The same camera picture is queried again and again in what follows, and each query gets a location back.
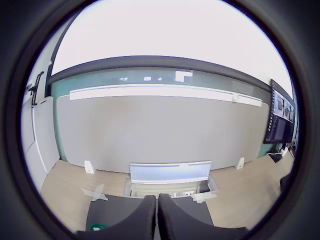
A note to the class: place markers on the small white bracket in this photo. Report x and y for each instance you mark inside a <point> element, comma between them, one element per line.
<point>240,163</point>
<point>89,167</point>

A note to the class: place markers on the round green lid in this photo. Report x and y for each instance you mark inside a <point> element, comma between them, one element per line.
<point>103,227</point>

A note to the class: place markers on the white tape cross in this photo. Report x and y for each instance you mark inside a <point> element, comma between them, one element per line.
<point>96,193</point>
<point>203,197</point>

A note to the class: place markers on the dark grey mat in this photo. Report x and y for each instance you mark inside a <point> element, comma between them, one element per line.
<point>107,210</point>

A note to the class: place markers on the grey partition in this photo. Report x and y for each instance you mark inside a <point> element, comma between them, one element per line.
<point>160,130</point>

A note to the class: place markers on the black computer screen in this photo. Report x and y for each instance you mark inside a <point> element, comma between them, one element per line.
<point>280,117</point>

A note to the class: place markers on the black chair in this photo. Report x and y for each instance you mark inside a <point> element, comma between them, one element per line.
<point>36,87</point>

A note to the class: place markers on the white panel partition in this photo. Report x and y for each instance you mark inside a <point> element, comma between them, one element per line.
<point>42,140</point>

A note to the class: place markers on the small white plastic terminal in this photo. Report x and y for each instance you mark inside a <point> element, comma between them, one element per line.
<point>96,228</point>

